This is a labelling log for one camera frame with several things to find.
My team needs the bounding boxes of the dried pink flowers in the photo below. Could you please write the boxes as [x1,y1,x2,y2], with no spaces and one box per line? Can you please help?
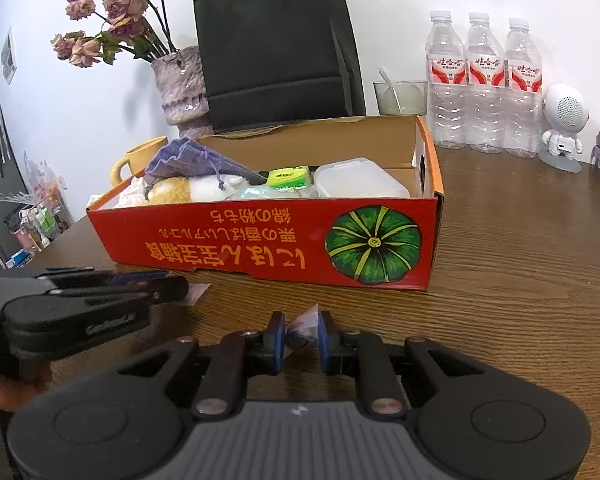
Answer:
[50,0,177,68]

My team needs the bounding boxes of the purple knitted cloth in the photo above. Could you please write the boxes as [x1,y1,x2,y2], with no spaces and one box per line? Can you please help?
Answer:
[145,137,267,186]

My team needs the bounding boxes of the yellow mug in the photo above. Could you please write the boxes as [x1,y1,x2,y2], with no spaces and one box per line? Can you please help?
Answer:
[111,136,170,186]

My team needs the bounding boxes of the clear plastic wrapper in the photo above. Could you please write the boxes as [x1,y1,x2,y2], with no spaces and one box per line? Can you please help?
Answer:
[182,281,212,307]

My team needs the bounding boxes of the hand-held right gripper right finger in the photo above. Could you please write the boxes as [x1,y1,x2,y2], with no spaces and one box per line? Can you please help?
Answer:
[317,311,486,421]

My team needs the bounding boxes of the person's left hand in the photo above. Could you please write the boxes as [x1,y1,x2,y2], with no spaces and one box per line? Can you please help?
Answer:
[0,367,53,413]

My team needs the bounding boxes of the yellow white plush toy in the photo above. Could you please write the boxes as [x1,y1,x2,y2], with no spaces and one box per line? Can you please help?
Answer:
[142,172,246,206]

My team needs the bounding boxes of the small clear packet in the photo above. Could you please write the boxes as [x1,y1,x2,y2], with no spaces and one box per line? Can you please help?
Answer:
[286,303,322,356]

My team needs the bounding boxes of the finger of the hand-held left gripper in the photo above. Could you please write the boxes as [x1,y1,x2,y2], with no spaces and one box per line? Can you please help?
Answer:
[54,277,191,307]
[34,267,172,289]

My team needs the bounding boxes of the black paper bag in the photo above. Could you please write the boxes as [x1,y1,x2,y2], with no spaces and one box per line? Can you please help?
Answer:
[193,0,367,133]

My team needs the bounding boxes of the translucent plastic box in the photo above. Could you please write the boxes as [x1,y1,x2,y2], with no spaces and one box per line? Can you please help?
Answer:
[313,157,411,199]

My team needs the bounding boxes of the crumpled plastic wrapper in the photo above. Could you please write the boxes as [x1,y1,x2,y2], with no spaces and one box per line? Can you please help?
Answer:
[227,185,321,204]

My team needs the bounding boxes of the cluttered bottle rack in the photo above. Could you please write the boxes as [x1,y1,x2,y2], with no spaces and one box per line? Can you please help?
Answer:
[5,150,76,271]

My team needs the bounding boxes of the white robot figure speaker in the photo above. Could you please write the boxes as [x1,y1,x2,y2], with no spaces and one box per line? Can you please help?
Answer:
[538,83,590,174]

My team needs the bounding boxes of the orange cardboard box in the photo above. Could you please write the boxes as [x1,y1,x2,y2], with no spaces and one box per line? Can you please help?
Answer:
[86,115,445,293]

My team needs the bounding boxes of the green packet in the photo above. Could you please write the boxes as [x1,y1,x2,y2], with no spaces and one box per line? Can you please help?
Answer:
[266,165,315,192]

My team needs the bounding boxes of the purple mottled vase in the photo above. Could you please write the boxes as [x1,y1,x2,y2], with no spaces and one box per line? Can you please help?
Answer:
[151,46,212,138]

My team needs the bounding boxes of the green tinted glass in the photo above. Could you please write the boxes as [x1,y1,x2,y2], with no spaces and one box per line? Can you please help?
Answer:
[373,80,428,117]

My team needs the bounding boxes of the white crumpled tissue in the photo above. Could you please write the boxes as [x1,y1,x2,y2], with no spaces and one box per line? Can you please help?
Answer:
[112,177,151,208]

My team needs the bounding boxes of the clear water bottle red label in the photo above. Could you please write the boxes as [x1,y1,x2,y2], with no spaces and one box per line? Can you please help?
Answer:
[464,11,508,153]
[502,17,544,158]
[425,10,468,150]

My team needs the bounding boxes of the white plastic spoon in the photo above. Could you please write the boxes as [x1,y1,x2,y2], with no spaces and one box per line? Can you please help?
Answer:
[378,67,405,113]

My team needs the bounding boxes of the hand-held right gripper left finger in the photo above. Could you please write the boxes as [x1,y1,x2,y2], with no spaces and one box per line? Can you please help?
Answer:
[112,311,287,421]

